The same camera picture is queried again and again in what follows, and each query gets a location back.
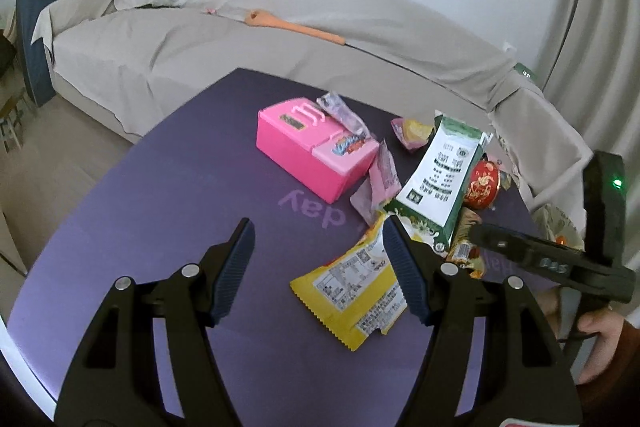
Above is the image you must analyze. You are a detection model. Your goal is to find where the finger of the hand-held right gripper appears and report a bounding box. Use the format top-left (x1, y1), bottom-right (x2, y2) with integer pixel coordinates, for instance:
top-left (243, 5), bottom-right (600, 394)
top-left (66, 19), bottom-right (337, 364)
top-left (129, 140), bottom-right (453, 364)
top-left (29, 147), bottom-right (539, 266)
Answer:
top-left (469, 222), bottom-right (591, 283)

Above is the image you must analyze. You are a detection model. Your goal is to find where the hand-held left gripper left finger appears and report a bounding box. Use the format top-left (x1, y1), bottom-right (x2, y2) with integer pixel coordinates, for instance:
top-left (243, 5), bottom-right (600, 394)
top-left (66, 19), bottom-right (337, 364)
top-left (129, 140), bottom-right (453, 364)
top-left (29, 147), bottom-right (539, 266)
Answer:
top-left (54, 217), bottom-right (257, 427)

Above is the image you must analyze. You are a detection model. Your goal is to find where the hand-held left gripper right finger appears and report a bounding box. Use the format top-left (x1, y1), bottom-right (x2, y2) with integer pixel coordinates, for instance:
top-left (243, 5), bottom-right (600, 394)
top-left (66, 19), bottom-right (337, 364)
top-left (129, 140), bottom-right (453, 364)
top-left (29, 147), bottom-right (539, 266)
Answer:
top-left (382, 214), bottom-right (586, 427)

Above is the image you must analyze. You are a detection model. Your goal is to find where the basket with packets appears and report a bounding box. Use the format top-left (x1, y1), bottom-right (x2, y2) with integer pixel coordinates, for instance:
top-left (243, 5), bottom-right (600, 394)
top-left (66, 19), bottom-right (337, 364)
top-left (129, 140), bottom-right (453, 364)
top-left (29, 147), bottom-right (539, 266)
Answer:
top-left (532, 202), bottom-right (588, 253)

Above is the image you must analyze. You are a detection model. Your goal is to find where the orange snack wrapper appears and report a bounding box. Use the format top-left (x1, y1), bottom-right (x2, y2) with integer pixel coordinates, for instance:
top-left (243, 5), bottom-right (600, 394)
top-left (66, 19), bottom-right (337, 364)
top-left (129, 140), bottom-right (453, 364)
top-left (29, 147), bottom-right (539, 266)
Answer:
top-left (445, 207), bottom-right (488, 280)

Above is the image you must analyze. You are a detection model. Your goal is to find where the pink snack wrapper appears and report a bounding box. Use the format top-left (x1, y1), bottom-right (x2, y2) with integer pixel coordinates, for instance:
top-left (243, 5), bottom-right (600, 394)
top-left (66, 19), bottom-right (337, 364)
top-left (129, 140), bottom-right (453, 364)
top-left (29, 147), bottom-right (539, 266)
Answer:
top-left (350, 138), bottom-right (403, 225)

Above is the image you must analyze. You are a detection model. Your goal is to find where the green and white packet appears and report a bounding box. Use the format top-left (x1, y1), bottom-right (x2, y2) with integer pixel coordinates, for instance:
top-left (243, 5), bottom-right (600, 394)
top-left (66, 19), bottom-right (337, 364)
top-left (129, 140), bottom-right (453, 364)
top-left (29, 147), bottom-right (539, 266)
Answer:
top-left (382, 109), bottom-right (496, 253)

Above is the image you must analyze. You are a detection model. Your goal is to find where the yellow and pink snack packet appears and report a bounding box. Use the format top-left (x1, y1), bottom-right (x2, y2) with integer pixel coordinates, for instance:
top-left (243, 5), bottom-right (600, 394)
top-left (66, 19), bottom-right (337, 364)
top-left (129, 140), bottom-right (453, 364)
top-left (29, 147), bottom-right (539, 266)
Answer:
top-left (390, 117), bottom-right (436, 152)

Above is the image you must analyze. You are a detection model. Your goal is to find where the person's right hand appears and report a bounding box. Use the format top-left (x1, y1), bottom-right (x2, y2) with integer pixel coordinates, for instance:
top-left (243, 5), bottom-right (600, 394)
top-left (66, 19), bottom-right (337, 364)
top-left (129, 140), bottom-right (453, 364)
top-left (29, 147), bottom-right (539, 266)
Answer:
top-left (542, 289), bottom-right (631, 385)

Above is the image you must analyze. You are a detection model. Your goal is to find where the red round packet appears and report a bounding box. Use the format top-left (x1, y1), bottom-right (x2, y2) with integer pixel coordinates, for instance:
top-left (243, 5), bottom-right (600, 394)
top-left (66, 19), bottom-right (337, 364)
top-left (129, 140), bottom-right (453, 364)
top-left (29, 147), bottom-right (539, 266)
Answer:
top-left (462, 158), bottom-right (503, 210)

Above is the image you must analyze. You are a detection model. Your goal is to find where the pink toy box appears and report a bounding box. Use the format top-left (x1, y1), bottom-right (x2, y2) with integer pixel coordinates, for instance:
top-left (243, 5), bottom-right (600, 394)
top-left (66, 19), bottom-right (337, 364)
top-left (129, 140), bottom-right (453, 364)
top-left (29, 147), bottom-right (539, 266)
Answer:
top-left (256, 96), bottom-right (381, 204)

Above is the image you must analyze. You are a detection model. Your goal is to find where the silver purple wrapper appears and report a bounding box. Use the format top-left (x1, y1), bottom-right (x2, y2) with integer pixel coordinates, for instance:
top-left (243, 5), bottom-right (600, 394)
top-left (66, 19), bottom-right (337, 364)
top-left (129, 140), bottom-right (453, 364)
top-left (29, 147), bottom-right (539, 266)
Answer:
top-left (316, 91), bottom-right (373, 142)

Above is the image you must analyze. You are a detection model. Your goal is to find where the white curtain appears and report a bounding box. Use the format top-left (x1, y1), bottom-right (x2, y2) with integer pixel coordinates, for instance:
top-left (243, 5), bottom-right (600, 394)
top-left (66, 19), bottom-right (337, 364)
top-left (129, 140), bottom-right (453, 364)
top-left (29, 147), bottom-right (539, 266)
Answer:
top-left (542, 0), bottom-right (640, 158)

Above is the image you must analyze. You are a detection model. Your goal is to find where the beige covered sofa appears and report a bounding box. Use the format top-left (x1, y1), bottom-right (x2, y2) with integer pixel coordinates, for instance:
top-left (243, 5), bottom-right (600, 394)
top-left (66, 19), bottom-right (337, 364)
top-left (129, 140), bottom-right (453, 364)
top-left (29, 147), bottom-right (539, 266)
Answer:
top-left (30, 0), bottom-right (596, 218)

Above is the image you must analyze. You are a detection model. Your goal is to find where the orange back scratcher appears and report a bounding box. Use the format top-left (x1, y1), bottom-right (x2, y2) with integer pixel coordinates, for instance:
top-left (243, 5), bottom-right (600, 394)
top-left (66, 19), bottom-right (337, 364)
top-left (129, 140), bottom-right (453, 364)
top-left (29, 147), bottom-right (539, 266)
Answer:
top-left (244, 8), bottom-right (347, 46)

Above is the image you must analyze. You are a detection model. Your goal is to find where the wooden stool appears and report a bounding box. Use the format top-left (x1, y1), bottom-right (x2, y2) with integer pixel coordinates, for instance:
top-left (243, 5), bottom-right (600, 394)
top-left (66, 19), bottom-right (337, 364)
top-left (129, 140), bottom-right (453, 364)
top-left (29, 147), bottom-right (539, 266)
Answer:
top-left (0, 97), bottom-right (31, 152)

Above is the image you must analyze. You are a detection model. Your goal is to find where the dark blue cloth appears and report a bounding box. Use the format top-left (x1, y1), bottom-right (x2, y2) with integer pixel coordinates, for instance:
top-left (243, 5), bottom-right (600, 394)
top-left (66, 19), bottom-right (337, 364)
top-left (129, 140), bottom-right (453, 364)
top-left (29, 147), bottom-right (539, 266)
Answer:
top-left (15, 0), bottom-right (126, 108)

